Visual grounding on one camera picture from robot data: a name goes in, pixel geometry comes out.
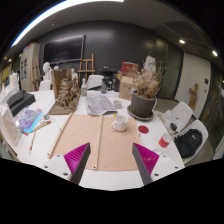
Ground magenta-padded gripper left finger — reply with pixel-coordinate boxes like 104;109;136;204
42;142;92;186

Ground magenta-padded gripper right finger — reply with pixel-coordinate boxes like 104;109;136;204
131;142;184;186

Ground clear red-labelled drink bottle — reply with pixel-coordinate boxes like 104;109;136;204
153;132;174;155

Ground beige wooden drawing board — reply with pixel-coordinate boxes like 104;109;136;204
47;112;144;172

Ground flat round red coaster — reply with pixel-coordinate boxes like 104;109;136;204
137;124;150;135

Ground white ceramic mug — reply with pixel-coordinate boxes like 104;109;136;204
110;115;130;133

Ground black backpack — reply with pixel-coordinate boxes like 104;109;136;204
173;128;204;159

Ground thin paint brush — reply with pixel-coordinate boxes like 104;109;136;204
28;131;37;156
29;118;57;134

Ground loose papers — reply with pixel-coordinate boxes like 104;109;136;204
162;109;181;130

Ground dried plant in grey pot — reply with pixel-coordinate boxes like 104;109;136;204
127;64;166;122

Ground printed newspaper sheets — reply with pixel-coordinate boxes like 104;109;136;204
84;93;118;117

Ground colourful painting sheet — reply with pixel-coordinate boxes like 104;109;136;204
13;107;44;136

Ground small grey ceramic cup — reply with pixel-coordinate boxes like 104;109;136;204
113;99;123;110

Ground brown clay sculpture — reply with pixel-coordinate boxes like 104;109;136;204
48;68;82;116

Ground brown cardboard box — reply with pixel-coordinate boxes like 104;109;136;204
118;73;139;101

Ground wooden figure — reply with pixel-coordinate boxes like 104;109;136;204
188;83;199;111

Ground black flat boxes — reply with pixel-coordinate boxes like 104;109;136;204
7;89;37;117

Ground black stand device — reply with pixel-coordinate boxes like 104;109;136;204
98;66;118;94

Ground wooden easel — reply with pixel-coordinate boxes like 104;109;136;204
77;53;96;83

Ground red box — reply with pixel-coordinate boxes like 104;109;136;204
120;61;139;75

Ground small white plaster bust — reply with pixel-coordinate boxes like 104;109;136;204
42;61;53;81

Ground white cabinet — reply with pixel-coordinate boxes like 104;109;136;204
19;42;42;93

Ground long ceiling strip light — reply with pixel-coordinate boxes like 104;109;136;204
10;0;125;48

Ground black wall screen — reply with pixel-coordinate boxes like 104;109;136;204
42;34;86;65

